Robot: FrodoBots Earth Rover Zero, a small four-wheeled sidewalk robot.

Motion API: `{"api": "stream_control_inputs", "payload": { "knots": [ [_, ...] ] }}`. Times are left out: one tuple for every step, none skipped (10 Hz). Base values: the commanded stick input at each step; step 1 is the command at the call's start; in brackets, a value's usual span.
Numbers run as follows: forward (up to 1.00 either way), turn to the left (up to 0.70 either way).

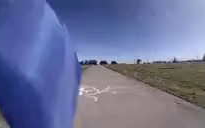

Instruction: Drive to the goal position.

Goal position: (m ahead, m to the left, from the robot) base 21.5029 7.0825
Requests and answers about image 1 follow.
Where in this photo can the row of dark trees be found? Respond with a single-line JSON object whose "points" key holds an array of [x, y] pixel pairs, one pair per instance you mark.
{"points": [[93, 62]]}

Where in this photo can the white painted path marking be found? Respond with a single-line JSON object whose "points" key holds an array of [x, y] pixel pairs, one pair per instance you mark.
{"points": [[91, 90]]}

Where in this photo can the grey concrete path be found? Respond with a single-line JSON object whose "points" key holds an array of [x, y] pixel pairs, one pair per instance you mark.
{"points": [[123, 106]]}

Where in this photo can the blue cloth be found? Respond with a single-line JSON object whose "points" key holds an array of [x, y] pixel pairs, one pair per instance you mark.
{"points": [[30, 66]]}

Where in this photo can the dry grass field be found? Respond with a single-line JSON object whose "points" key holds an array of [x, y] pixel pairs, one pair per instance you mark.
{"points": [[176, 78]]}

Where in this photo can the row of distant buildings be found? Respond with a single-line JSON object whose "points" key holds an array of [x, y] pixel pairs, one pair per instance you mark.
{"points": [[190, 61]]}

